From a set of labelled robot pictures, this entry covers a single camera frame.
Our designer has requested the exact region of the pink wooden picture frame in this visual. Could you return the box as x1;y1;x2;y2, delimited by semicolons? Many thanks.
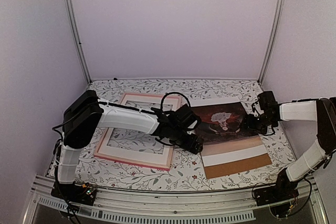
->
93;92;183;172

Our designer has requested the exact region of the aluminium post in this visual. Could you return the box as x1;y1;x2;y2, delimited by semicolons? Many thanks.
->
64;0;92;84
258;0;285;85

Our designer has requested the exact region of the right aluminium post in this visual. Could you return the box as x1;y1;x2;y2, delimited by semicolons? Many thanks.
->
258;0;285;85

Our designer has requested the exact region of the floral table mat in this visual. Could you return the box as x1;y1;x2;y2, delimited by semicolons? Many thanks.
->
74;79;295;191

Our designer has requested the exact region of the clear acrylic sheet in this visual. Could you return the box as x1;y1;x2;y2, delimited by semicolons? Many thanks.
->
107;100;164;155

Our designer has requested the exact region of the dark photo print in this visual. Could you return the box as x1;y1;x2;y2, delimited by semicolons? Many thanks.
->
191;98;271;169

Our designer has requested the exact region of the left aluminium post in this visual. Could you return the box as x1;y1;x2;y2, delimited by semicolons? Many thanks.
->
64;0;92;84

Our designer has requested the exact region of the brown backing board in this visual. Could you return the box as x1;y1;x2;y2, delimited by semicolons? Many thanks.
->
204;154;272;179

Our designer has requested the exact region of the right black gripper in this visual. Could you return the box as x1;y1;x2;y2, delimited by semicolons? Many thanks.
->
239;113;276;135

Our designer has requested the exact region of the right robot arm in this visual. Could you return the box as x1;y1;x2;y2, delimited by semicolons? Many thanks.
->
242;91;335;205

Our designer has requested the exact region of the white mat board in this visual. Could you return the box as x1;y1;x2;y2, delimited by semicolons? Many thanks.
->
98;95;181;166

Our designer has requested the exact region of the front aluminium rail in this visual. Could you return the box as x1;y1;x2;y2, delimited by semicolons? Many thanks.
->
23;186;329;223

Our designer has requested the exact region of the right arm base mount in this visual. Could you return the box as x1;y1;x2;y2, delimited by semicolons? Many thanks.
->
251;186;299;219

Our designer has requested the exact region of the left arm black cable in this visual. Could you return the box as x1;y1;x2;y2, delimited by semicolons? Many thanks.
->
159;91;194;120

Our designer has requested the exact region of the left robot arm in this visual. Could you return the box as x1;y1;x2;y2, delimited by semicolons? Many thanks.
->
52;90;204;200

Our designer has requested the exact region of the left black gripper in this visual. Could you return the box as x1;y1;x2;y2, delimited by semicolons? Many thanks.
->
170;126;204;155

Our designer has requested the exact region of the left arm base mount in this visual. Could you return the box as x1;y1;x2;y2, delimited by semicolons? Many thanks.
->
51;183;97;206

